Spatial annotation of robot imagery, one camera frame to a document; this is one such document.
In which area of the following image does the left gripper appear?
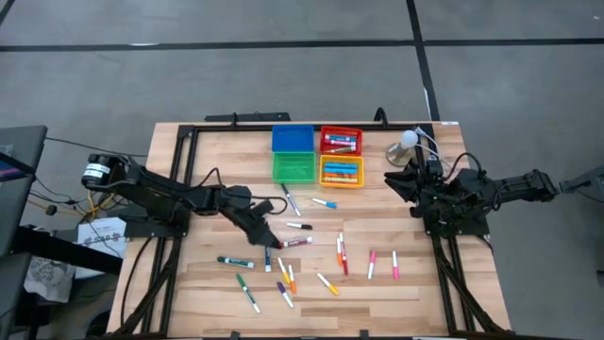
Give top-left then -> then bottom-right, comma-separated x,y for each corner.
221,185 -> 281,247

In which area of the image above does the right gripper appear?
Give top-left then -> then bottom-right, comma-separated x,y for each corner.
384,158 -> 449,218

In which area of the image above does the maroon Expo marker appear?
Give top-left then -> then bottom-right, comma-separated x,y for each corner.
278,236 -> 314,250

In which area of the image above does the dark green Expo marker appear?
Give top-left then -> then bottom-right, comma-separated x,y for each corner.
216,255 -> 256,270

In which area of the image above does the thin dark blue marker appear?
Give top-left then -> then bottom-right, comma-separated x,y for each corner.
280,182 -> 302,218

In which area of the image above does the brass lamp with white bulb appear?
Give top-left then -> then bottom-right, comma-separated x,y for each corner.
385,129 -> 420,168

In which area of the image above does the thin green marker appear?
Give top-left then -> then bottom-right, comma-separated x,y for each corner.
235,273 -> 262,315

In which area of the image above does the purple white marker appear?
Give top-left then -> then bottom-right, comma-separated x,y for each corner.
276,280 -> 295,310

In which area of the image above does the yellow plastic basket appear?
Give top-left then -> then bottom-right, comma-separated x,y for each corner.
318,154 -> 365,189

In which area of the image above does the green plastic basket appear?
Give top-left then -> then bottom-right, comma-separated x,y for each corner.
271,151 -> 317,185

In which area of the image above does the red plastic basket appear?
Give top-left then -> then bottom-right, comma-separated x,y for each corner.
317,126 -> 363,158

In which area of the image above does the blue plastic basket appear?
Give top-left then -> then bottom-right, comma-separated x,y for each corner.
271,124 -> 316,154

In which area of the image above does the black power strip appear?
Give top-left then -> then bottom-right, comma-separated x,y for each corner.
204,111 -> 292,123

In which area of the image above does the white printed paper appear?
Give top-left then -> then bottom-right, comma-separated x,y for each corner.
76,216 -> 127,280

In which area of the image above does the grey chair base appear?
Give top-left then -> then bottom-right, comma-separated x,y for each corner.
559,164 -> 604,195

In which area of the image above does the black floor bar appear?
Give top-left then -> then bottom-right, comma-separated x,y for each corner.
11,225 -> 125,276

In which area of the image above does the patterned grey cloth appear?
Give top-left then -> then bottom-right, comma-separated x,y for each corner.
23,257 -> 76,304

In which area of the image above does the dark grey side desk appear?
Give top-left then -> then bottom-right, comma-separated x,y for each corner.
0,125 -> 48,340

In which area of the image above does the white lamp cable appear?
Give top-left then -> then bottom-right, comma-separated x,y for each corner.
412,126 -> 447,166

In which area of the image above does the yellow cable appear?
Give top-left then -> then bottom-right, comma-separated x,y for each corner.
27,194 -> 115,216

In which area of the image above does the black floor cable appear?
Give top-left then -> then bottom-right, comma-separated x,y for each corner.
45,136 -> 149,159
561,221 -> 604,240

